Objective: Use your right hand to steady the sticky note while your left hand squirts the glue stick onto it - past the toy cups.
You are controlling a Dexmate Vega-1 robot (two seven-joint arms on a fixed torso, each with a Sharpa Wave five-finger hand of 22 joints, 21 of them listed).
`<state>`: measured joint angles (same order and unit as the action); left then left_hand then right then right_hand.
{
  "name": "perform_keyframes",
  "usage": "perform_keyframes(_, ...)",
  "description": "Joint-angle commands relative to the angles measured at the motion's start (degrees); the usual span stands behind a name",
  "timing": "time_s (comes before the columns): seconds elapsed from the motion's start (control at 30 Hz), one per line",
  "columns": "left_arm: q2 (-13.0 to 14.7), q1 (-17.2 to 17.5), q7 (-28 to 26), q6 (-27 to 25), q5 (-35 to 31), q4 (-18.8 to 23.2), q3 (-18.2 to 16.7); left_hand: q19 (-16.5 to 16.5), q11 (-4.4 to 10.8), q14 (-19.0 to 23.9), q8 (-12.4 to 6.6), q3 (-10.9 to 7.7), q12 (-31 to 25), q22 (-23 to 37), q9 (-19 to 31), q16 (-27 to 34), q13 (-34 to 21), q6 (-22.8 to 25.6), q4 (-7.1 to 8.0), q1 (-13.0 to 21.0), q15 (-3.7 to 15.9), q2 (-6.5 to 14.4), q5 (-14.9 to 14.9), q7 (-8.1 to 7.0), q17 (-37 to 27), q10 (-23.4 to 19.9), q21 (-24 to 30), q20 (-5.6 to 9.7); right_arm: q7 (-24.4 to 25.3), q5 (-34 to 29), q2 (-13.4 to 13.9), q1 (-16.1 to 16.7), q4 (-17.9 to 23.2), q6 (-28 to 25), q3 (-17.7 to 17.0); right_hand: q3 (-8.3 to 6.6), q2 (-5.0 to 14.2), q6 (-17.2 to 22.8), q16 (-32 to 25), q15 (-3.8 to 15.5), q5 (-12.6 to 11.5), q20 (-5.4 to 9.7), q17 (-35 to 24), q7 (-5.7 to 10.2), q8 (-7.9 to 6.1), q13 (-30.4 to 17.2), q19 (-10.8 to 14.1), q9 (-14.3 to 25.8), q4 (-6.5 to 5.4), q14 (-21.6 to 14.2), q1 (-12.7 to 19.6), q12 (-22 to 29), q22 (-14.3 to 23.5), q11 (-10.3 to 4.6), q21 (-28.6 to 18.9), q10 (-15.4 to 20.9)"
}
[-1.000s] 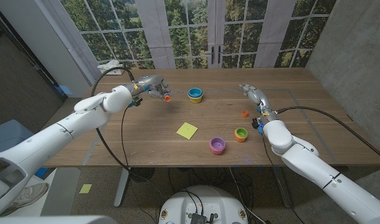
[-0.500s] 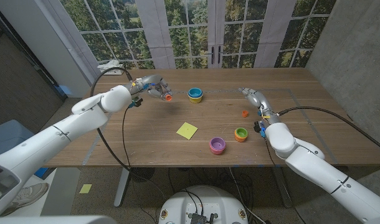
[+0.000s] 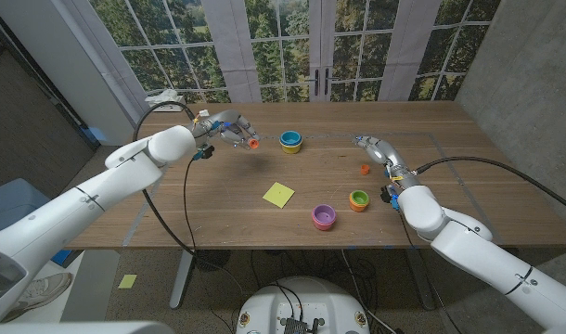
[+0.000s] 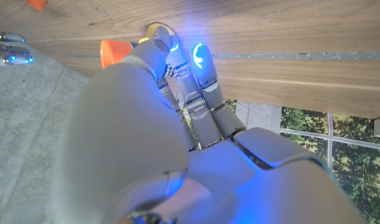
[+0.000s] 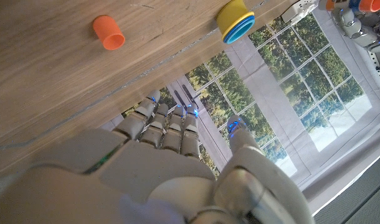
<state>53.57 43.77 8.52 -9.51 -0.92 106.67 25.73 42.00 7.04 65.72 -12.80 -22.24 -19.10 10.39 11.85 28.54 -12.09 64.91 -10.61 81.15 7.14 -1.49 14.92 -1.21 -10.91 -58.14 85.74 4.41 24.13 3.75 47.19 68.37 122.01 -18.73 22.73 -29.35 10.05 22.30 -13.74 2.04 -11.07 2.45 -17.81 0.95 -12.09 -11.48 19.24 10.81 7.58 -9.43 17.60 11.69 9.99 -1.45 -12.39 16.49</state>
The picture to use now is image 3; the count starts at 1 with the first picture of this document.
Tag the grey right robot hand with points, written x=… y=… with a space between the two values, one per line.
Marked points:
x=385 y=153

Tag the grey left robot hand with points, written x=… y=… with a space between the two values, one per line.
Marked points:
x=227 y=123

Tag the orange white glue stick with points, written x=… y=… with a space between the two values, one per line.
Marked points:
x=253 y=144

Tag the yellow sticky note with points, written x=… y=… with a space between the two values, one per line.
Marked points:
x=279 y=195

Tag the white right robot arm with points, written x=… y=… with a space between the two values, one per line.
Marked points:
x=473 y=250

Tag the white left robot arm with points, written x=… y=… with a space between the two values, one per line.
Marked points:
x=79 y=199

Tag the orange toy cup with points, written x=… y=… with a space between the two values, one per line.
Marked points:
x=356 y=207

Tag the blue toy cup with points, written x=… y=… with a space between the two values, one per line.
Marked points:
x=291 y=137

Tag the yellow toy cup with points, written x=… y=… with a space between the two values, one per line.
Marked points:
x=291 y=149

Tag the purple toy cup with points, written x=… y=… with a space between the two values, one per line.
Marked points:
x=324 y=214

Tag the yellow paper note on floor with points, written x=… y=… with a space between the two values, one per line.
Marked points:
x=127 y=281

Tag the small orange cap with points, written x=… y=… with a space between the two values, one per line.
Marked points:
x=365 y=170

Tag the crumpled white tissue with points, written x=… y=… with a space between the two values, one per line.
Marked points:
x=164 y=96

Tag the printed window forest backdrop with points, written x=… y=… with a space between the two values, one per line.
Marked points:
x=171 y=46

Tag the grey table leg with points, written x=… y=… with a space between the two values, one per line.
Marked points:
x=422 y=283

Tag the black round fan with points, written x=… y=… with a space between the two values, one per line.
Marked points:
x=212 y=260

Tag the white table leg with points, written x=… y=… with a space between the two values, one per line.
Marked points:
x=181 y=278

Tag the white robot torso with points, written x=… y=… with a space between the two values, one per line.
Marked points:
x=306 y=297

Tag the blue black foot pedal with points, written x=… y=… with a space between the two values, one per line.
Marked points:
x=60 y=256

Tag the blue plastic bin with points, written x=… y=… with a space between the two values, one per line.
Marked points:
x=9 y=204

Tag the grey sneaker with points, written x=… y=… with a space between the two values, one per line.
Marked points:
x=42 y=292

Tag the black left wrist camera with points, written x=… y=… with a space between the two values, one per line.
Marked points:
x=206 y=151

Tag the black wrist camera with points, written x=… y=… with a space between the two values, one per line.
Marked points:
x=206 y=151
x=386 y=194

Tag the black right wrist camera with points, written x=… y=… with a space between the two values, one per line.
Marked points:
x=386 y=194

